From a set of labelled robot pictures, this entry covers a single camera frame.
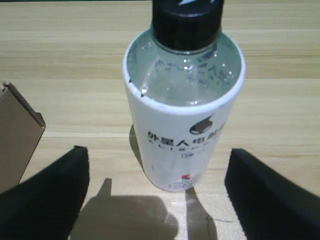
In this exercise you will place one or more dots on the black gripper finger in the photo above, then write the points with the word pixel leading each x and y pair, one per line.
pixel 275 205
pixel 42 205

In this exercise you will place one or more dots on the white bottle with black cap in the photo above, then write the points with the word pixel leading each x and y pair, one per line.
pixel 175 130

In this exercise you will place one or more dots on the brown cardboard box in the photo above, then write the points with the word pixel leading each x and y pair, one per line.
pixel 17 130

